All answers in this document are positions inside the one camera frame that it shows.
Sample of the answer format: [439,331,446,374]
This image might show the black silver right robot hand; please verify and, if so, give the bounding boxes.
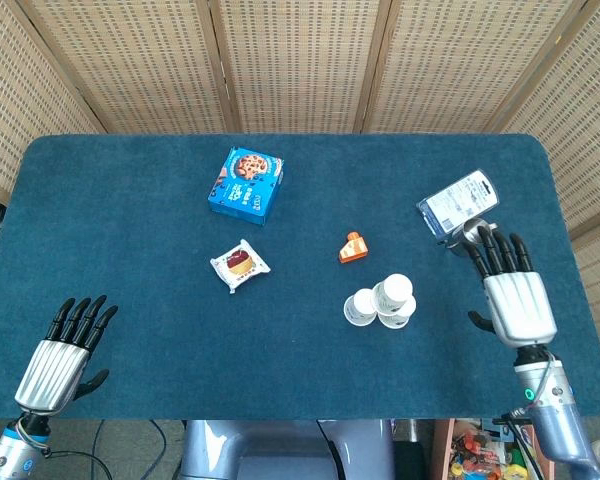
[462,225,557,350]

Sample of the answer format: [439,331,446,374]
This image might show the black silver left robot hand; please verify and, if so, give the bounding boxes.
[13,294,120,416]

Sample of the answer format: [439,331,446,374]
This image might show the white paper cup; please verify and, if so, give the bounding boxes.
[371,273,414,316]
[377,297,418,330]
[343,288,379,327]

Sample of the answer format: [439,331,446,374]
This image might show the steel milk pitcher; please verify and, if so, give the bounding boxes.
[438,217,500,259]

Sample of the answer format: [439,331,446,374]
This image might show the blue table mat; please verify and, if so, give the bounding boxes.
[0,132,600,421]

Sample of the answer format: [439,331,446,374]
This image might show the clear blister pack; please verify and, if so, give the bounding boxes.
[415,169,501,240]

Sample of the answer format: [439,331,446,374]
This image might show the crate of colourful toys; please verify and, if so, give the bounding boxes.
[432,418,556,480]

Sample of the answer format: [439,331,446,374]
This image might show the orange plastic block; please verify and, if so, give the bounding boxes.
[337,231,369,264]

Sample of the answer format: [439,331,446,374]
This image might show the woven folding screen panel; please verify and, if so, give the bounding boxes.
[17,0,239,135]
[0,0,106,204]
[364,0,594,135]
[489,0,600,371]
[209,0,394,135]

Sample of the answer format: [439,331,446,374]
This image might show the packaged pastry snack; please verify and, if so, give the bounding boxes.
[209,238,272,295]

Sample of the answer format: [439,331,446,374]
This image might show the blue-grey robot torso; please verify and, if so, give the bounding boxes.
[179,418,396,480]

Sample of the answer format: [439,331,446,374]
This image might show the blue cookie box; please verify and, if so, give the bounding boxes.
[207,145,286,226]

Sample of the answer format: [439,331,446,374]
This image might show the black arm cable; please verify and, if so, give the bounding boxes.
[44,448,114,480]

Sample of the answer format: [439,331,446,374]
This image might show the thin floor cable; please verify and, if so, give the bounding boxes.
[148,419,169,469]

